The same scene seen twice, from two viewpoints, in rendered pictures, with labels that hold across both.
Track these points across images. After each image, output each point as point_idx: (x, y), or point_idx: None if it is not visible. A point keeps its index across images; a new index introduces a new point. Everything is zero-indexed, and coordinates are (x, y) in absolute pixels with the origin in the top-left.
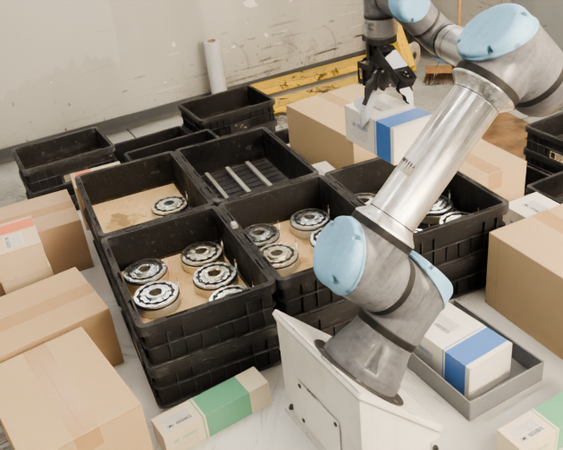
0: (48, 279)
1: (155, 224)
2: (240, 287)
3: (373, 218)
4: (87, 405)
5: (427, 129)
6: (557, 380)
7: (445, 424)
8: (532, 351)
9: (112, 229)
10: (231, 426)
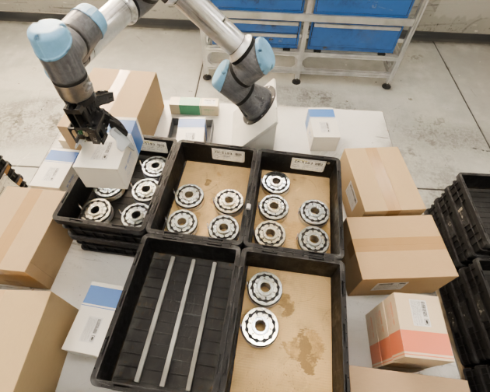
0: (384, 275)
1: (298, 249)
2: (266, 186)
3: (250, 34)
4: (368, 159)
5: (210, 4)
6: (169, 122)
7: (222, 130)
8: (160, 135)
9: (318, 342)
10: None
